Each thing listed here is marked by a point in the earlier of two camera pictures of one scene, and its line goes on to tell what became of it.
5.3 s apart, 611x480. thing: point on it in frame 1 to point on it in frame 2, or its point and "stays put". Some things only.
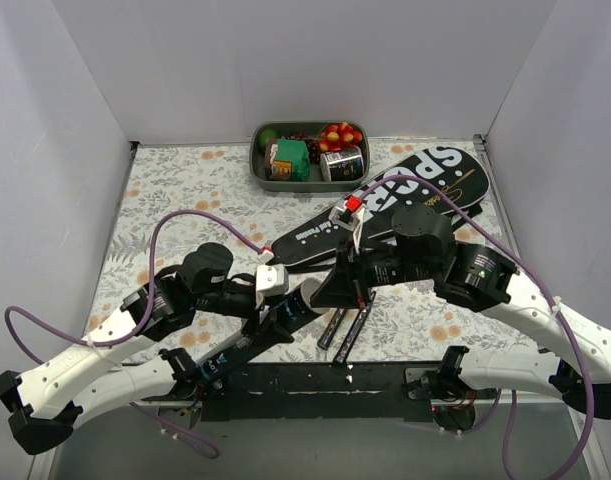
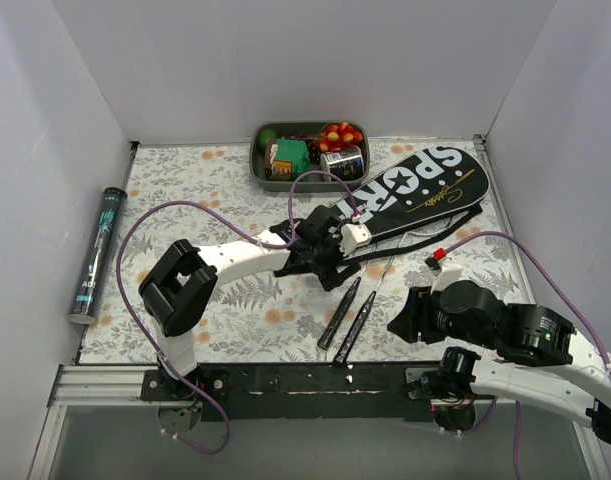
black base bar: [317, 391] stays put
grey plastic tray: [316, 181] stays put
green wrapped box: [287, 160] stays put
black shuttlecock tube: [295, 307] to [98, 257]
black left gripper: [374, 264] to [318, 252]
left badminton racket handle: [326, 335] stays put
